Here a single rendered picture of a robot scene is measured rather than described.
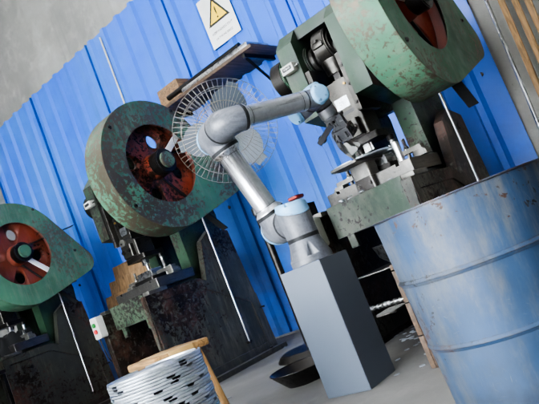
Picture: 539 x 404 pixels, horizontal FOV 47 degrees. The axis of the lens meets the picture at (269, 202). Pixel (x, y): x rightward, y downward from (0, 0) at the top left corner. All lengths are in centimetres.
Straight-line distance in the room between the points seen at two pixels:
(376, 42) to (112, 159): 172
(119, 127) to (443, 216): 261
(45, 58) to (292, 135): 309
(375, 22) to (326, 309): 109
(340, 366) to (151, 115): 224
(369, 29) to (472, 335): 140
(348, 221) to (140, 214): 130
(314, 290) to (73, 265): 345
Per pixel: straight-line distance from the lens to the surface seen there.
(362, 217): 268
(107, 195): 357
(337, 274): 212
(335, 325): 210
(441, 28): 307
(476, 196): 137
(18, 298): 500
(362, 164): 272
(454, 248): 138
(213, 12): 493
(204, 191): 389
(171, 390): 181
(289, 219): 215
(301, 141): 443
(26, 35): 696
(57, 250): 529
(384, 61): 251
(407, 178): 250
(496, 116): 385
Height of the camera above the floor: 45
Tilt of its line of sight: 7 degrees up
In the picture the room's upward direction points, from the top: 22 degrees counter-clockwise
